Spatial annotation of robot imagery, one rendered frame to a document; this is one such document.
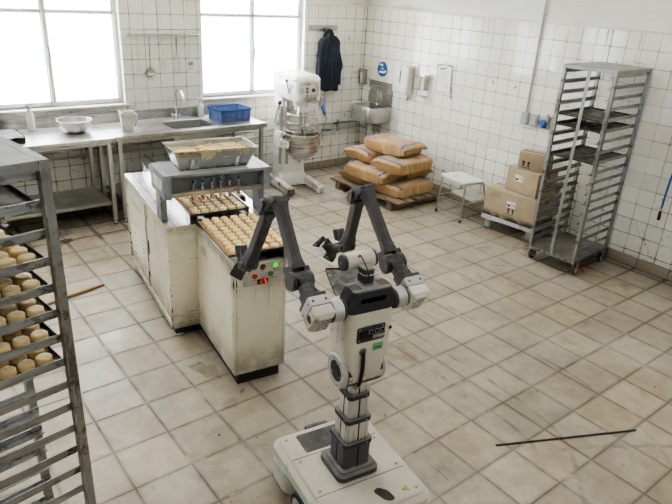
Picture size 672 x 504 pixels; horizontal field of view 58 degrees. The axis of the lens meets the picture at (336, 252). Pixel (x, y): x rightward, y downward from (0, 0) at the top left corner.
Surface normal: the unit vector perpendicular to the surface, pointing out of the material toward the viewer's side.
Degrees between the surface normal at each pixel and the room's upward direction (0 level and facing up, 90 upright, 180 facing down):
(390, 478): 0
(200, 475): 0
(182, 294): 90
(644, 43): 90
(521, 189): 94
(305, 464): 0
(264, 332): 90
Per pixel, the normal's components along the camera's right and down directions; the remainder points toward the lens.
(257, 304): 0.49, 0.37
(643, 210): -0.79, 0.21
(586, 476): 0.05, -0.92
